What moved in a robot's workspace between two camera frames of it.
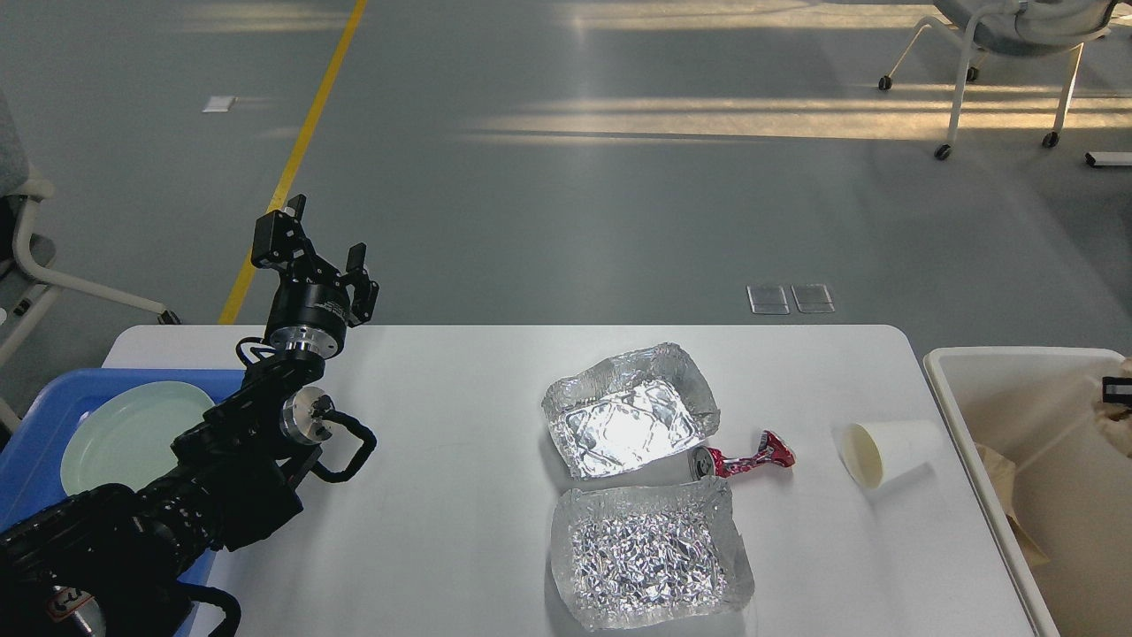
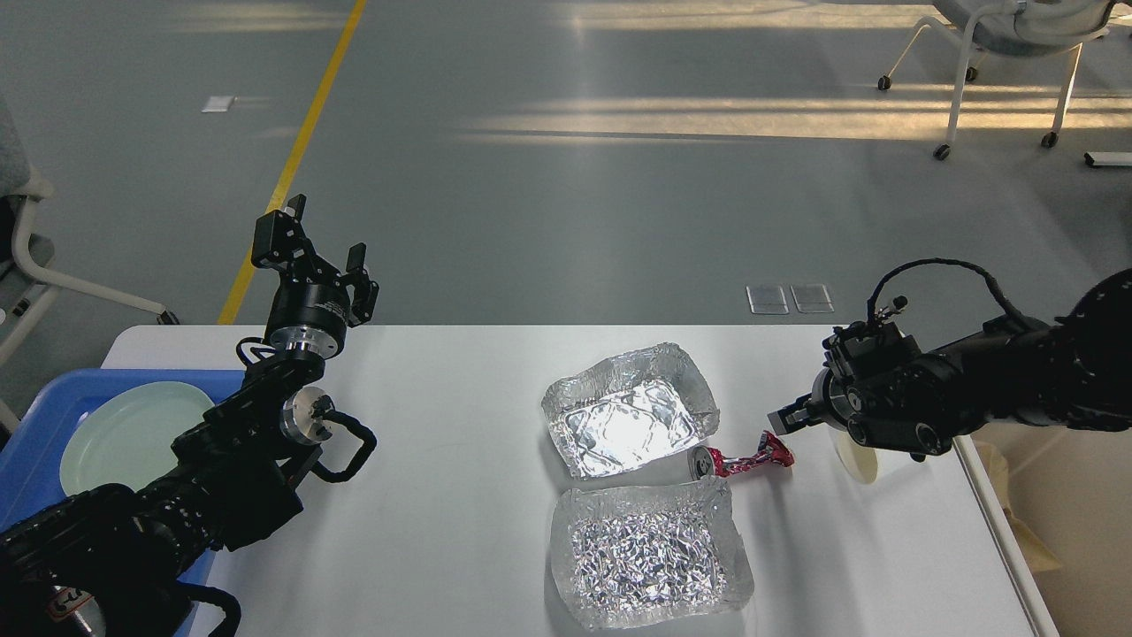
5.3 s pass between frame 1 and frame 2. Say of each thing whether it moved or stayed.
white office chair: stayed
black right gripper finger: moved
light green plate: stayed
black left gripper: stayed
